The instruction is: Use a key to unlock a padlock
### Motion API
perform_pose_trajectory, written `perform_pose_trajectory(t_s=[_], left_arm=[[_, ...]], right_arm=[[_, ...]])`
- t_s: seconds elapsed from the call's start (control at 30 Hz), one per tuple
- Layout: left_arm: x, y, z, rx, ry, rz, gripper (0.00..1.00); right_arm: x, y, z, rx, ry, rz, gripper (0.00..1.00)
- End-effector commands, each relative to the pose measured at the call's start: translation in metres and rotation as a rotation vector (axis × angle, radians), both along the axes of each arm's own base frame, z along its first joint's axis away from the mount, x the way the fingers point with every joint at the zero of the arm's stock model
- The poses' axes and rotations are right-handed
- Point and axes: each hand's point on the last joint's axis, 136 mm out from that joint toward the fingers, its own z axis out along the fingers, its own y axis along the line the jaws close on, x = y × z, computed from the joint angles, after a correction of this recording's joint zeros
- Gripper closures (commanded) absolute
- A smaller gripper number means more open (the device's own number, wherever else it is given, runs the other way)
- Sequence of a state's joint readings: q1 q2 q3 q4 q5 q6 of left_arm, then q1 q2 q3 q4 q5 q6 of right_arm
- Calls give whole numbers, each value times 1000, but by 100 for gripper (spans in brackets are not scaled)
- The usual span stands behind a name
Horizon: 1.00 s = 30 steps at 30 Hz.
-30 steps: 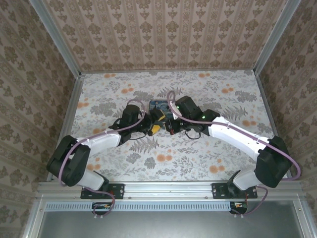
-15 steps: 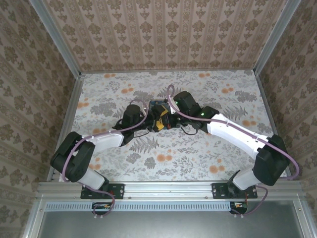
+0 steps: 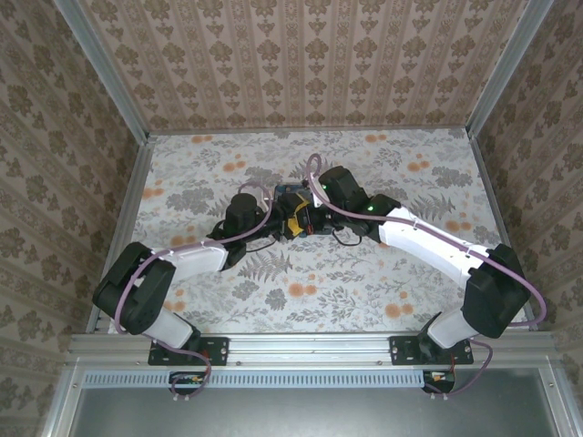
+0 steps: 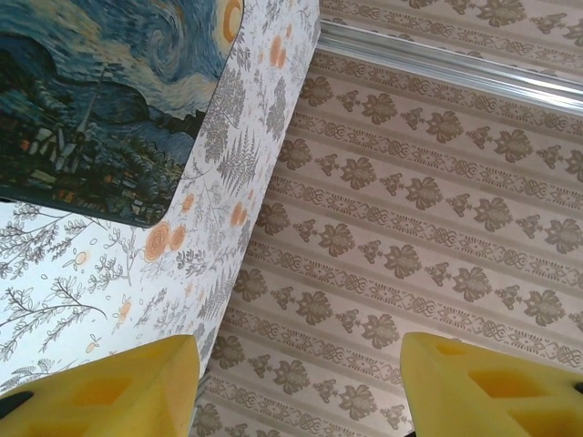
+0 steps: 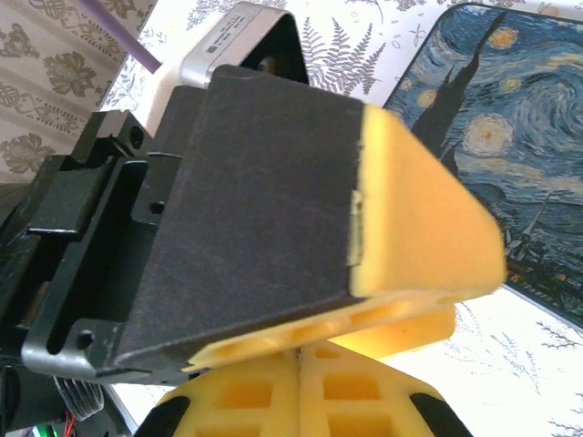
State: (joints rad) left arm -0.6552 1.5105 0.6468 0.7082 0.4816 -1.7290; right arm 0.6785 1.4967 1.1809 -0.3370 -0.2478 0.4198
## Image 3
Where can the blue starry night tin box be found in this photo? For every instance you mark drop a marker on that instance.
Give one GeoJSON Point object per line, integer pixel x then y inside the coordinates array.
{"type": "Point", "coordinates": [291, 186]}

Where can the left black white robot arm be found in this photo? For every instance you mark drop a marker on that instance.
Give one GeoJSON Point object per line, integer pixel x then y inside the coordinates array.
{"type": "Point", "coordinates": [136, 296]}

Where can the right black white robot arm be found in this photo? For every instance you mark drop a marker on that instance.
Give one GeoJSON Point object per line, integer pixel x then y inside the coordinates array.
{"type": "Point", "coordinates": [492, 296]}

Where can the floral patterned table cover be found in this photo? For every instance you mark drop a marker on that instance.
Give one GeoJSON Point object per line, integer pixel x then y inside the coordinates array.
{"type": "Point", "coordinates": [319, 296]}

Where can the black controller board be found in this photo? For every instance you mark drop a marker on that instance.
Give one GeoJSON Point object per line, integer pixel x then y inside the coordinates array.
{"type": "Point", "coordinates": [187, 382]}
{"type": "Point", "coordinates": [439, 381]}

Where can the grey metal sheet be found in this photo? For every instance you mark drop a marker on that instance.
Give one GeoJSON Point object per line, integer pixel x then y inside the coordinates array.
{"type": "Point", "coordinates": [319, 414]}

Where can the aluminium side rail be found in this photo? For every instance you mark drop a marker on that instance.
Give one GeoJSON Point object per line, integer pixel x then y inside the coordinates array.
{"type": "Point", "coordinates": [129, 209]}
{"type": "Point", "coordinates": [498, 218]}

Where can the aluminium cross rail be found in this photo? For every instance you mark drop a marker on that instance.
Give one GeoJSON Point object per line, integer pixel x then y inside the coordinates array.
{"type": "Point", "coordinates": [309, 348]}

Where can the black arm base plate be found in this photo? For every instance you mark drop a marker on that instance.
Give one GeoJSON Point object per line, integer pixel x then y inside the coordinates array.
{"type": "Point", "coordinates": [403, 350]}
{"type": "Point", "coordinates": [214, 350]}

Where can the aluminium corner post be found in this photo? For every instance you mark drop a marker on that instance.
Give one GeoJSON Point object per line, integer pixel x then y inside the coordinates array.
{"type": "Point", "coordinates": [105, 73]}
{"type": "Point", "coordinates": [505, 68]}

